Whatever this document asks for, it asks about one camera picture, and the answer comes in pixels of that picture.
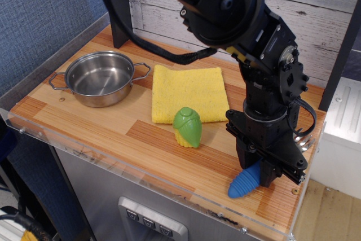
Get black vertical post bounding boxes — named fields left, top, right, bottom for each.
left=109, top=0, right=133, bottom=49
left=318, top=0, right=360, bottom=111

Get stainless steel cabinet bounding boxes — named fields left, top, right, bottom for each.
left=55, top=148, right=256, bottom=240

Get black right vertical post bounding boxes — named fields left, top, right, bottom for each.
left=318, top=0, right=360, bottom=111

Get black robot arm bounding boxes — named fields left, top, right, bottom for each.
left=178, top=0, right=309, bottom=187

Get green yellow toy corn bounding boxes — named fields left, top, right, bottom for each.
left=173, top=107, right=202, bottom=148

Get blue handled metal fork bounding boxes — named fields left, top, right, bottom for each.
left=228, top=130, right=315, bottom=198

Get silver control panel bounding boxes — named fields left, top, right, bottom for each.
left=118, top=196, right=188, bottom=240

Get black braided cable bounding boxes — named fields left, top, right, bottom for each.
left=94, top=0, right=218, bottom=66

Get yellow folded towel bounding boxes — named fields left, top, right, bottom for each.
left=152, top=65, right=230, bottom=124

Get white appliance at right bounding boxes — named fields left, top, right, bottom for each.
left=311, top=77, right=360, bottom=199

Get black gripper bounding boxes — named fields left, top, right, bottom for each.
left=226, top=105, right=293, bottom=187

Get black left vertical post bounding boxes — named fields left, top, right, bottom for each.
left=109, top=0, right=133, bottom=49

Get clear acrylic edge guard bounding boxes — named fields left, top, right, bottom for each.
left=1, top=104, right=309, bottom=240

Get stainless steel pot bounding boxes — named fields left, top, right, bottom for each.
left=49, top=51, right=151, bottom=108

